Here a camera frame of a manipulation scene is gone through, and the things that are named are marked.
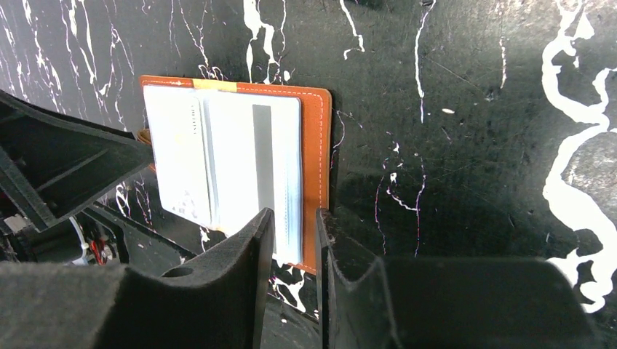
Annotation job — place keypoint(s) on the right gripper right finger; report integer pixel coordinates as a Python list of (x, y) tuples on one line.
[(371, 301)]

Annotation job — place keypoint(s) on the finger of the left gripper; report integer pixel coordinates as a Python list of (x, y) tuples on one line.
[(53, 166)]

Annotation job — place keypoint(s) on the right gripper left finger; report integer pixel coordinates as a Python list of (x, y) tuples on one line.
[(50, 305)]

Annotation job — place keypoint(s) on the white magnetic stripe card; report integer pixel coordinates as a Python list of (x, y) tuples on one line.
[(254, 154)]

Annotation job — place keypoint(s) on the brown leather card holder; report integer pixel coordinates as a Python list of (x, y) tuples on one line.
[(316, 121)]

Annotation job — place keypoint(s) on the white gold VIP card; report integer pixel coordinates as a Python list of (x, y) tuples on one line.
[(175, 124)]

